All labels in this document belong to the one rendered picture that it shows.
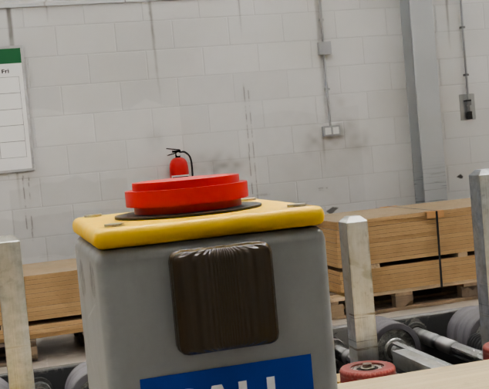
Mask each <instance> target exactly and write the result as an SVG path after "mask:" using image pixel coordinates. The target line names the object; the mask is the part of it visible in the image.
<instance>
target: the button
mask: <svg viewBox="0 0 489 389"><path fill-rule="evenodd" d="M247 196H248V181H246V180H239V174H210V175H200V176H191V177H182V178H167V179H160V180H152V181H141V182H135V183H132V190H131V191H125V199H126V208H134V214H135V215H166V214H177V213H186V212H195V211H208V210H214V209H220V208H230V207H234V206H238V205H241V198H245V197H247Z"/></svg>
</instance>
